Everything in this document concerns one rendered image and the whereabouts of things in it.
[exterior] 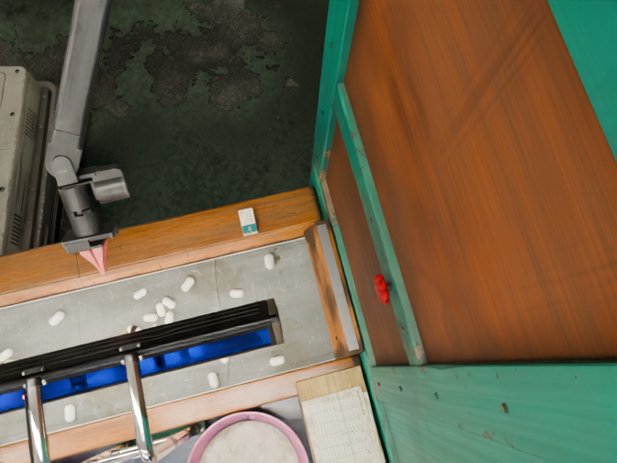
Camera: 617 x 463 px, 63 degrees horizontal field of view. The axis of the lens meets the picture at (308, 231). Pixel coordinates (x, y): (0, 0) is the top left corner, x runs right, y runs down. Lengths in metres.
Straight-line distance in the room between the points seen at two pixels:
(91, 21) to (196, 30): 1.46
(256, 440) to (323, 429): 0.15
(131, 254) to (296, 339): 0.43
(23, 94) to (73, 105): 0.87
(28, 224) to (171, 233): 0.69
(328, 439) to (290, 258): 0.42
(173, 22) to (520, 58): 2.23
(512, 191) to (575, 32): 0.13
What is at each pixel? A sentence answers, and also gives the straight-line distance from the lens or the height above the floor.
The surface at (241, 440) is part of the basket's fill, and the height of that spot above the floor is 0.74.
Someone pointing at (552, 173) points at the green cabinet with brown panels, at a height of 1.67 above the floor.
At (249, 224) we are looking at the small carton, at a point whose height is 0.78.
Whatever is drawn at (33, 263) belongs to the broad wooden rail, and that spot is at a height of 0.76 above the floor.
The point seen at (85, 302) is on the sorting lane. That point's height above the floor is 0.74.
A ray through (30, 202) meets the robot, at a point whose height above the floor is 0.36.
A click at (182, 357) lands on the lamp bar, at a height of 1.08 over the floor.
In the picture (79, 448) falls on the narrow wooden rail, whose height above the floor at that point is 0.76.
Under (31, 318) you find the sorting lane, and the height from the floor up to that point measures 0.74.
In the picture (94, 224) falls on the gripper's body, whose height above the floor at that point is 0.95.
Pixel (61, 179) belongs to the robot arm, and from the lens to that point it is 1.06.
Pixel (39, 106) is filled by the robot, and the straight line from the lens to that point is 1.98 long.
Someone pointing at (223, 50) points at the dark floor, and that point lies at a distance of 2.38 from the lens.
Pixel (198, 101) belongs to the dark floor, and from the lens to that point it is 2.26.
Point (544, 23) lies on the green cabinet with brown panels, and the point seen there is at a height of 1.71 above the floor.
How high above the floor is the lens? 1.94
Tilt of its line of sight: 75 degrees down
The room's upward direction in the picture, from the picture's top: 8 degrees clockwise
